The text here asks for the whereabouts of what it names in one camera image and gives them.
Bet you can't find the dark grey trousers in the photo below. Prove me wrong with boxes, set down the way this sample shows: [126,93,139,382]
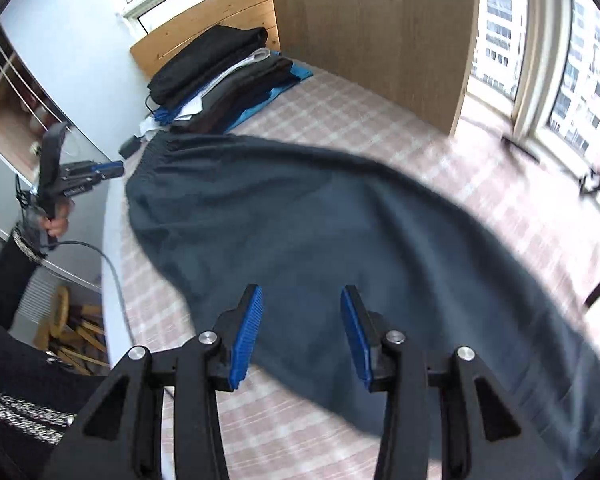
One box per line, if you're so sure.
[126,132,600,474]

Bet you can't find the person's left forearm sleeve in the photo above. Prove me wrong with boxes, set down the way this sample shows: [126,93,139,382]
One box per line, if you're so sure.
[0,226,45,330]

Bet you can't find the person's left hand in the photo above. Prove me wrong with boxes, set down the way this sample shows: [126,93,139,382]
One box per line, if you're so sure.
[40,198,74,237]

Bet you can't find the black power adapter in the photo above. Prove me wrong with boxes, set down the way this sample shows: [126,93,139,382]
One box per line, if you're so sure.
[118,136,142,159]

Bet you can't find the blue striped shirt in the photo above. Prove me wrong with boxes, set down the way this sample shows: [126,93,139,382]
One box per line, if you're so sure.
[152,106,182,126]

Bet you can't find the white folded garment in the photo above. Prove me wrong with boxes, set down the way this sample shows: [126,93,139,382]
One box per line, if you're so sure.
[139,46,272,137]

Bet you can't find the wooden chair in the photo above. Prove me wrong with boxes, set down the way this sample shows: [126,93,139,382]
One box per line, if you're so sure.
[33,286,110,376]

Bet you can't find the brown folded garment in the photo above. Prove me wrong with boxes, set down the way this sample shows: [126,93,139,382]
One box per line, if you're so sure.
[172,70,300,134]

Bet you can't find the pink plaid table cloth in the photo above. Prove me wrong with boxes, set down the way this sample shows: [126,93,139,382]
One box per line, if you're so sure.
[102,70,600,479]

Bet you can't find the grey folded garment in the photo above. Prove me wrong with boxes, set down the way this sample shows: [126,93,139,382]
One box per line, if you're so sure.
[200,57,282,116]

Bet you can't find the black folded garment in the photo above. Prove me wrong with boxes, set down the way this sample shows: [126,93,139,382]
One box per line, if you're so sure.
[148,25,268,108]

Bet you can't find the light blue folded garment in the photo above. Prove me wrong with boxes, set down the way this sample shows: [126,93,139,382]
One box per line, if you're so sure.
[216,51,313,133]

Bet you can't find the pine wood panel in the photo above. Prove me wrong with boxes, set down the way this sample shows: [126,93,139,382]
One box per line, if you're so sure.
[130,0,280,78]

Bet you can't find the large wooden board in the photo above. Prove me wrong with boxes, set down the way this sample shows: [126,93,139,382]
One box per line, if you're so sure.
[274,0,479,136]

